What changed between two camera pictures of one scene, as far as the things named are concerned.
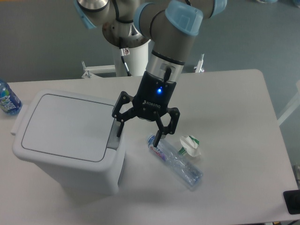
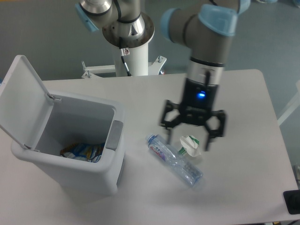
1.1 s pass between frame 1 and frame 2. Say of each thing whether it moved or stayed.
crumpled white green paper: stayed
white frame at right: stayed
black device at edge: stayed
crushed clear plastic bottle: stayed
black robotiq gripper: moved
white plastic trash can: moved
